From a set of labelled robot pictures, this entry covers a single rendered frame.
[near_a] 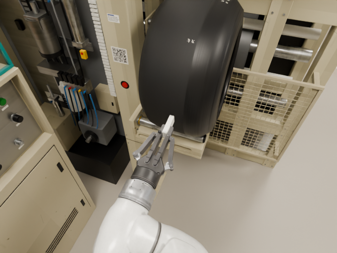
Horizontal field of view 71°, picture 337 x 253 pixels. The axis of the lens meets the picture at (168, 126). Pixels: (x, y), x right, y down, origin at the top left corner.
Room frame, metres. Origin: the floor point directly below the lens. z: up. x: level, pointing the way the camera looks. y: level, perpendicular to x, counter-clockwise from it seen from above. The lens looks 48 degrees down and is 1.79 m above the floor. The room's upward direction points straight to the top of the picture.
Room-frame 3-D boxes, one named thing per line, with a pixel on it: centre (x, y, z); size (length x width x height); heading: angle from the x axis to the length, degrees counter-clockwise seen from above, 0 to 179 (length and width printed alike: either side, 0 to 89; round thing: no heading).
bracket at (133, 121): (0.96, 0.11, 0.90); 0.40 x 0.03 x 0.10; 159
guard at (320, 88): (1.13, -0.39, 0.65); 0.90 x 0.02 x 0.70; 69
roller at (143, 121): (0.77, -0.01, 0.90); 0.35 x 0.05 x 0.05; 69
